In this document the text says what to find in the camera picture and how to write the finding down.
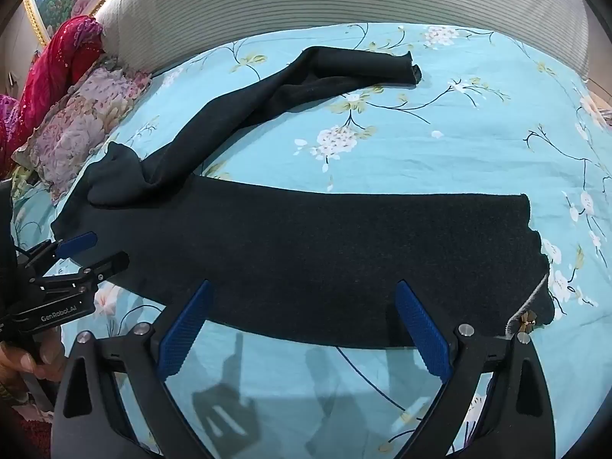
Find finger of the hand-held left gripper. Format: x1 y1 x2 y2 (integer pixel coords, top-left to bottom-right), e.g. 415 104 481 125
19 231 99 274
78 251 130 291

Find turquoise floral bed sheet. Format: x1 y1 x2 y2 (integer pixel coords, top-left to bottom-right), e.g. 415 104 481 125
10 23 612 459

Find red sequined quilt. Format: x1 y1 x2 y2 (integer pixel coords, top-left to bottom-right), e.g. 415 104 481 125
0 15 105 177

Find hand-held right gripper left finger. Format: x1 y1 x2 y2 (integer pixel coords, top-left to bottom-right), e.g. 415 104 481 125
52 280 214 459

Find person's left hand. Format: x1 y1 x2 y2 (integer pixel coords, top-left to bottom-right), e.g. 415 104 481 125
0 327 68 399

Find black pants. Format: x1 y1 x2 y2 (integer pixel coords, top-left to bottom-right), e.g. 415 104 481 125
50 46 556 349

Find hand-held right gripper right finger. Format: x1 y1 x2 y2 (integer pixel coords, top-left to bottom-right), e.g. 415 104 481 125
394 281 558 459

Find floral ruffled pillow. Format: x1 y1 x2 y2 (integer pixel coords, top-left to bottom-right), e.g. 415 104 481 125
10 66 154 202

